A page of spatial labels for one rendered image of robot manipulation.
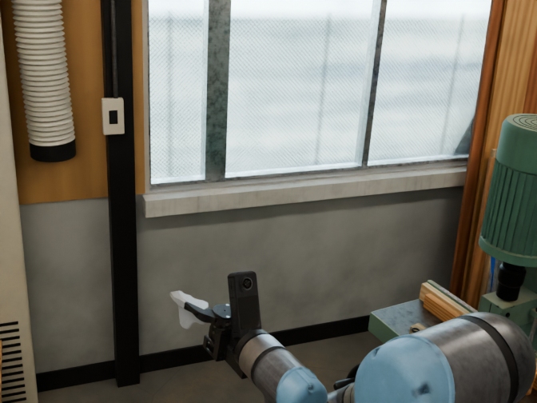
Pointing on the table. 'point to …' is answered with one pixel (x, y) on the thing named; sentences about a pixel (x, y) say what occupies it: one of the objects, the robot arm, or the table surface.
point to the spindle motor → (513, 195)
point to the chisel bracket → (511, 311)
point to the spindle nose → (510, 281)
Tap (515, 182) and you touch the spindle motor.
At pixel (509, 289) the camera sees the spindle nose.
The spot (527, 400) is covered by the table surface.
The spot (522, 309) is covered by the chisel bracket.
